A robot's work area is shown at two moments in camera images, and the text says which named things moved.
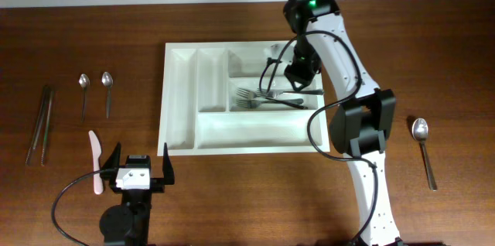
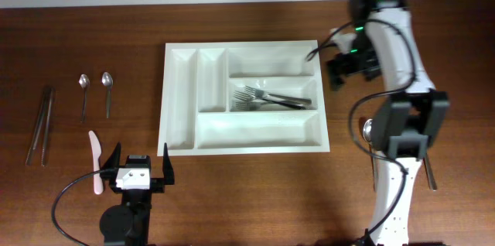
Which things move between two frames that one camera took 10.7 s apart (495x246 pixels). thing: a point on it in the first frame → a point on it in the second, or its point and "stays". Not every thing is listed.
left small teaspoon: x=84 y=82 stays
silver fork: x=271 y=93 → x=264 y=94
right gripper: x=298 y=76 → x=336 y=70
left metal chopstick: x=39 y=124 stays
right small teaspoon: x=107 y=80 stays
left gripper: x=157 y=186 stays
